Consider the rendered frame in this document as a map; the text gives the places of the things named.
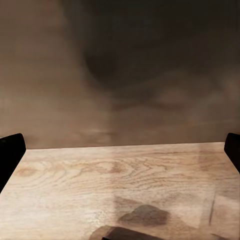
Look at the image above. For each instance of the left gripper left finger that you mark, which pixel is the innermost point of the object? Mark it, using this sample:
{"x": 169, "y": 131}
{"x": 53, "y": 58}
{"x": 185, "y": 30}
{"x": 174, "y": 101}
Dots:
{"x": 12, "y": 149}

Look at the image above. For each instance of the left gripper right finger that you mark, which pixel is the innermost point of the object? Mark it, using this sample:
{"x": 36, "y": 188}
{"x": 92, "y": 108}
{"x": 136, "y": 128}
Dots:
{"x": 232, "y": 149}

